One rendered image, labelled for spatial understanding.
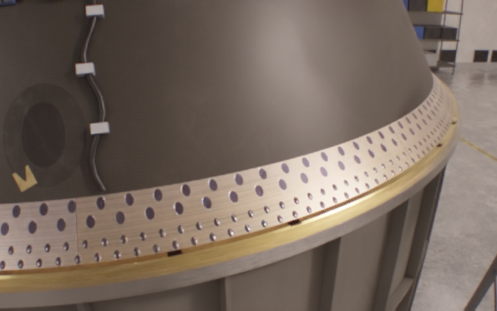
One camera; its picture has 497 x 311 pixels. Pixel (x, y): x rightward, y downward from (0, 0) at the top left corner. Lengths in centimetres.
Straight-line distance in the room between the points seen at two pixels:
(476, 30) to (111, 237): 821
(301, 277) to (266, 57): 35
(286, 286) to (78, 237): 33
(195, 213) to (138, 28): 26
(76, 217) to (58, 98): 16
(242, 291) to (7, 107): 42
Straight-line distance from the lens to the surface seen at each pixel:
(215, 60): 58
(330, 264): 69
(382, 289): 92
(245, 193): 55
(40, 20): 60
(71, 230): 53
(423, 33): 712
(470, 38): 842
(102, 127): 53
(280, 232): 54
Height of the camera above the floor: 149
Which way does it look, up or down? 24 degrees down
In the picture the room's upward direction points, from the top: 1 degrees counter-clockwise
